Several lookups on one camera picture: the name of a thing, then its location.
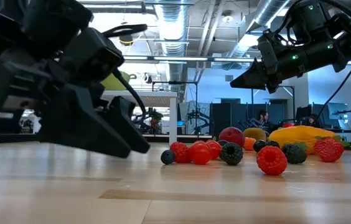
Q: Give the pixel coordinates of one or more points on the white ceiling smoke detector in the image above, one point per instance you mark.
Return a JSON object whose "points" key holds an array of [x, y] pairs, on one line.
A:
{"points": [[227, 18]]}

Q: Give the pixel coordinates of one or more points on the background computer monitor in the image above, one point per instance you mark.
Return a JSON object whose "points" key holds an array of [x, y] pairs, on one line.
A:
{"points": [[337, 110]]}

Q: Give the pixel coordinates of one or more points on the black background rig frame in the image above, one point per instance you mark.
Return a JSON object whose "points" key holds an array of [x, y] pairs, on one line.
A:
{"points": [[175, 82], [293, 102]]}

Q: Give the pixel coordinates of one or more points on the white perforated shelf riser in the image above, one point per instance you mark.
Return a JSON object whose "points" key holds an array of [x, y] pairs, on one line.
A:
{"points": [[160, 99]]}

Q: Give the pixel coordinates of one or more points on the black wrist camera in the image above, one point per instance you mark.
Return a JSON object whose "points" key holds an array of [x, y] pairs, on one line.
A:
{"points": [[267, 46], [94, 53]]}

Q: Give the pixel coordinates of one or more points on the black metal table frame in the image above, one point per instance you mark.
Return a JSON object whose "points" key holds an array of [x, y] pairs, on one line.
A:
{"points": [[194, 140]]}

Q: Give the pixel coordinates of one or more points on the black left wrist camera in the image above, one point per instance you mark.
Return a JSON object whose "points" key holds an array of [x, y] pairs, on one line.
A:
{"points": [[94, 53]]}

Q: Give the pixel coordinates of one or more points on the black background robot arm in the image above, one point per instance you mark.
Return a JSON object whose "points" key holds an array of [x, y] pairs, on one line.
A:
{"points": [[198, 116], [154, 119]]}

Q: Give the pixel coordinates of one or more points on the long ceiling light rail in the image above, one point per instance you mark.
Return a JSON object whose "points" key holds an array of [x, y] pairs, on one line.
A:
{"points": [[178, 58]]}

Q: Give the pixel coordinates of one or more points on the green colander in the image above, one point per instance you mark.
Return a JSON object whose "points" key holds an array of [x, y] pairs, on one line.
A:
{"points": [[111, 84]]}

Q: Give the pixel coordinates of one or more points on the dark round toy berry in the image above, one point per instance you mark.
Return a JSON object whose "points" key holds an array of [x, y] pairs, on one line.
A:
{"points": [[259, 145], [272, 143]]}

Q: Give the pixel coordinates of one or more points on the large silver ribbed duct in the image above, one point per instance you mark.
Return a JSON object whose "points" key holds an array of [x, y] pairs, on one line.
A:
{"points": [[172, 28]]}

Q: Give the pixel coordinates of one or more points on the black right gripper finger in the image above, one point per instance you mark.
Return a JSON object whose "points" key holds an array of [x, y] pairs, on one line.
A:
{"points": [[254, 70], [253, 83]]}

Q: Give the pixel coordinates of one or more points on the black partition panel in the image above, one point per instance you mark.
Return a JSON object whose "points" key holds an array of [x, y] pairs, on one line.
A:
{"points": [[225, 118]]}

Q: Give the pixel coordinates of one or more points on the red toy raspberry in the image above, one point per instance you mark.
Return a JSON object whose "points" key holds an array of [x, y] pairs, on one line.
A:
{"points": [[180, 152], [271, 160]]}

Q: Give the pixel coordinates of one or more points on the red bowl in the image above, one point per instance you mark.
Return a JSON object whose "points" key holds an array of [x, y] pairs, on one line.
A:
{"points": [[288, 125]]}

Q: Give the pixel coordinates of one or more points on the brown toy kiwi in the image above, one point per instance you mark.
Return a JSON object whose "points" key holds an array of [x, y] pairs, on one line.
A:
{"points": [[254, 133]]}

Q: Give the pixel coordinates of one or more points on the yellow orange toy mango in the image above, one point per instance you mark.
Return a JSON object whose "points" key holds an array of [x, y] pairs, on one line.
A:
{"points": [[300, 133]]}

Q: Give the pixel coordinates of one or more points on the small black ceiling spotlight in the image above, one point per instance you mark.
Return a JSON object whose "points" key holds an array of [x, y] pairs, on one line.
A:
{"points": [[147, 77]]}

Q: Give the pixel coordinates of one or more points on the dark toy blueberry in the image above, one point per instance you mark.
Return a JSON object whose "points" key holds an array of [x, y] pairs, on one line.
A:
{"points": [[167, 157]]}

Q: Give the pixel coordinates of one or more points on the red toy cherry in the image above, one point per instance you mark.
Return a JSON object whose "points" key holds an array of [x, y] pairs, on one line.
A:
{"points": [[216, 149], [200, 153]]}

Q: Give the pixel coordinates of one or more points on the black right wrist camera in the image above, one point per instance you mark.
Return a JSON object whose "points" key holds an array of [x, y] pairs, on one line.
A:
{"points": [[267, 46]]}

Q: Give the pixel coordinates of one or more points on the dark red toy plum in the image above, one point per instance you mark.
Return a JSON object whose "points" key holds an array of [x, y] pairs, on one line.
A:
{"points": [[231, 135]]}

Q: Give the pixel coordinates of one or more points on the slanted silver ribbed duct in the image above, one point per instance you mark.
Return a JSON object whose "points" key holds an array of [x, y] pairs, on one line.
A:
{"points": [[272, 11]]}

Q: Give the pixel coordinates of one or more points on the black toy blackberry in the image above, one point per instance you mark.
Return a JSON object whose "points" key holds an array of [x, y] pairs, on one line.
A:
{"points": [[223, 142], [231, 154], [294, 155]]}

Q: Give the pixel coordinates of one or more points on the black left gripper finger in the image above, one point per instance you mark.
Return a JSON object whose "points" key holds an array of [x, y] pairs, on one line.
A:
{"points": [[122, 118], [76, 124]]}

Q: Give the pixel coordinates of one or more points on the person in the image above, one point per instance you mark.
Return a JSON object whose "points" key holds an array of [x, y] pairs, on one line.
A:
{"points": [[312, 119], [264, 116]]}

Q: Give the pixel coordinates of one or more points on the orange yellow toy fruit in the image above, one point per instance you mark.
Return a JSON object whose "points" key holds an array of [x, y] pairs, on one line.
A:
{"points": [[249, 144]]}

